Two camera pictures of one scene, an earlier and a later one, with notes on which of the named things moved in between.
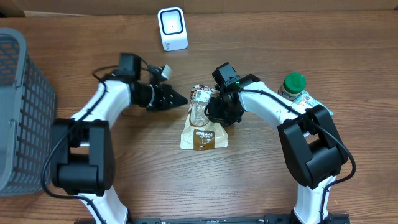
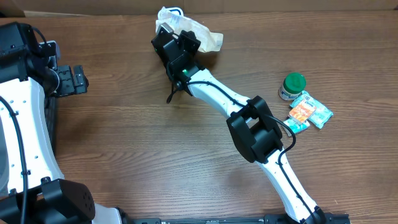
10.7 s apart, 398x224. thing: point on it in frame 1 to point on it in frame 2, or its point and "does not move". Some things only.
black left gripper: x=165 y=93 to x=70 y=87
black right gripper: x=217 y=115 to x=188 y=38
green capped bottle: x=293 y=84 does not move
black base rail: x=329 y=218 does not move
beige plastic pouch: x=199 y=132 to x=173 y=17
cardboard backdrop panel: x=96 y=8 does not move
